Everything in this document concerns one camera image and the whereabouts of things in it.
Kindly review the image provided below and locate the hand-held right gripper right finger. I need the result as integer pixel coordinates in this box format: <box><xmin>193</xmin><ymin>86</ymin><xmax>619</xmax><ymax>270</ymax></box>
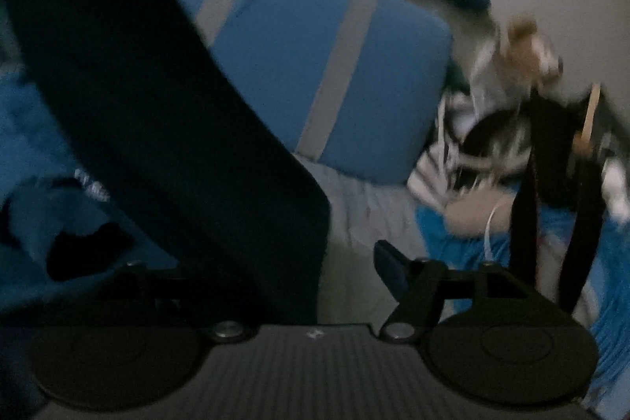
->
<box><xmin>373</xmin><ymin>240</ymin><xmax>537</xmax><ymax>342</ymax></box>

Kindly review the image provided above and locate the wooden stick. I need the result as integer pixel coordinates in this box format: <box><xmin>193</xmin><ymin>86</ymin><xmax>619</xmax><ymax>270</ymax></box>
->
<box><xmin>573</xmin><ymin>83</ymin><xmax>602</xmax><ymax>155</ymax></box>

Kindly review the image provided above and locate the tan plush toy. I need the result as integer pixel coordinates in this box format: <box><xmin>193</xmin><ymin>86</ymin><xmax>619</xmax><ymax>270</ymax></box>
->
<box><xmin>497</xmin><ymin>19</ymin><xmax>564</xmax><ymax>91</ymax></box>

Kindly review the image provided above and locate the black white striped cloth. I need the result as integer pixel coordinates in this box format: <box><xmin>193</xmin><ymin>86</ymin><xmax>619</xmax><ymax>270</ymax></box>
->
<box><xmin>406</xmin><ymin>95</ymin><xmax>537</xmax><ymax>209</ymax></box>

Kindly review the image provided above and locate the blue grey-striped pillow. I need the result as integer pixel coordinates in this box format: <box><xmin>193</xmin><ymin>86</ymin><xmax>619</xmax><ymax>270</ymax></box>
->
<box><xmin>155</xmin><ymin>0</ymin><xmax>454</xmax><ymax>185</ymax></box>

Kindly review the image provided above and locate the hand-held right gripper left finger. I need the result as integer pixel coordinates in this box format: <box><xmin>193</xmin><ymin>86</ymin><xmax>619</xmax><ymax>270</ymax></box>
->
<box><xmin>113</xmin><ymin>260</ymin><xmax>247</xmax><ymax>344</ymax></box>

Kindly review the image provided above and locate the dark blue sweatshirt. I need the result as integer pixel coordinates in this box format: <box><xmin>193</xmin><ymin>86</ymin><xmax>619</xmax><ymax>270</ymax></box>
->
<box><xmin>0</xmin><ymin>0</ymin><xmax>330</xmax><ymax>332</ymax></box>

